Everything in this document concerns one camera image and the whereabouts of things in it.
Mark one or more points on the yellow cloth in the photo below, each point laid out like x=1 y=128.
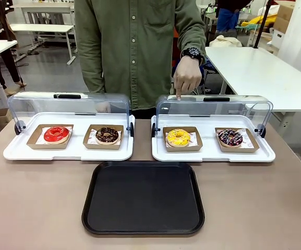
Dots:
x=261 y=22

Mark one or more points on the person's left hand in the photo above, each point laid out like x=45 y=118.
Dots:
x=188 y=75

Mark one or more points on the black wristwatch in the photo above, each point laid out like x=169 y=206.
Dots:
x=191 y=52

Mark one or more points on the person in green shirt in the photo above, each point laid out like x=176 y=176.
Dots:
x=129 y=47

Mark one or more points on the yellow glazed donut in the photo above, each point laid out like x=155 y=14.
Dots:
x=178 y=137

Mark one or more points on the clear display case lid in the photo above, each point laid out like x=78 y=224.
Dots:
x=69 y=104
x=218 y=104

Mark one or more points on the red glazed donut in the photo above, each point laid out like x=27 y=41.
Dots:
x=56 y=135

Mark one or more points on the black pole stand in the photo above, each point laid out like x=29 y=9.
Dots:
x=261 y=23

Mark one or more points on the brown cardboard donut tray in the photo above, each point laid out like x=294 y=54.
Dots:
x=250 y=145
x=195 y=142
x=35 y=139
x=89 y=143

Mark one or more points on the white display case base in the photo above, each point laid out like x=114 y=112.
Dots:
x=210 y=155
x=66 y=154

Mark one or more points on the cream tote bag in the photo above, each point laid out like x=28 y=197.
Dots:
x=224 y=41

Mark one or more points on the person in blue skirt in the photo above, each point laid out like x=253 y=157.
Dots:
x=227 y=15

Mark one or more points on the chocolate sprinkled donut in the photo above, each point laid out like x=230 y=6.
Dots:
x=107 y=135

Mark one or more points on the white desk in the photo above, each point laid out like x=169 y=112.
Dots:
x=42 y=28
x=48 y=6

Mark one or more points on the person's right hand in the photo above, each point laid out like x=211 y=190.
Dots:
x=103 y=106

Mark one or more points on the black plastic serving tray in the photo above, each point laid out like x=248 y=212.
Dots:
x=143 y=198

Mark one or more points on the cardboard box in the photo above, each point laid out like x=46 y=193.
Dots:
x=283 y=18

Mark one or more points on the dark purple drizzled donut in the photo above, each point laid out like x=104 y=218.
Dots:
x=229 y=138

